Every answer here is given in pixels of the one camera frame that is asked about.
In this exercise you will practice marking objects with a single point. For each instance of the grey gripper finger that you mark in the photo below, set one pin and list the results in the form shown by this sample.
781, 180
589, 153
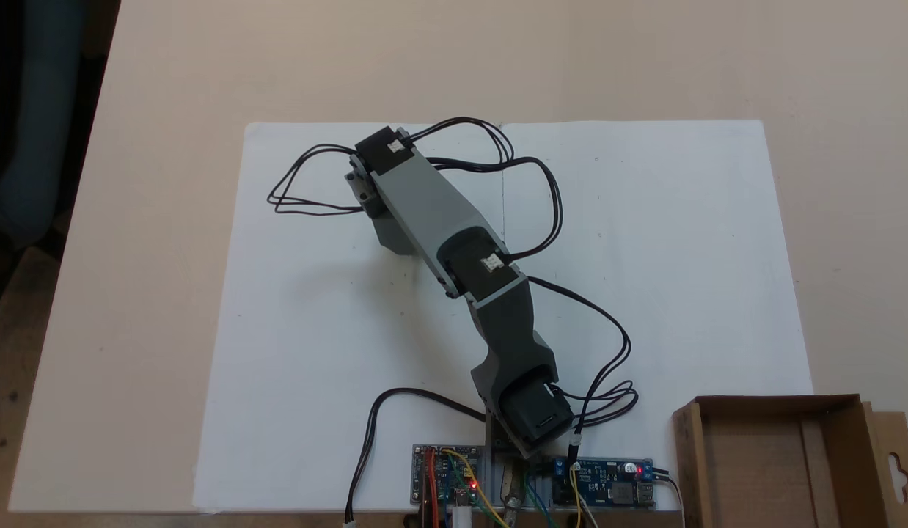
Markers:
395, 236

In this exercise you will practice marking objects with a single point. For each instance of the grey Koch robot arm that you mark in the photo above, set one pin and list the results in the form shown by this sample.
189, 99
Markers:
432, 209

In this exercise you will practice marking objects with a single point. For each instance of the green circuit board red LED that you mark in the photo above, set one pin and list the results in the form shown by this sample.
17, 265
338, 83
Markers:
447, 477

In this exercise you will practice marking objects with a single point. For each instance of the metal table clamp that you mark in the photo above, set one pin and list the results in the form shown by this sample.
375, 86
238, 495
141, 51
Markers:
510, 491

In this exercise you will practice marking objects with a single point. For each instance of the white USB plug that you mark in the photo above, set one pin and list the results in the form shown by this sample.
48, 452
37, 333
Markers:
461, 518

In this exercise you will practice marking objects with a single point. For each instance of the blue circuit board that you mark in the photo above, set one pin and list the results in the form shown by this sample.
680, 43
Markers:
608, 484

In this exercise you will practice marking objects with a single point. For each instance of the brown cardboard box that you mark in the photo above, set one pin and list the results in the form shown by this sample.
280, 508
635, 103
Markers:
777, 469

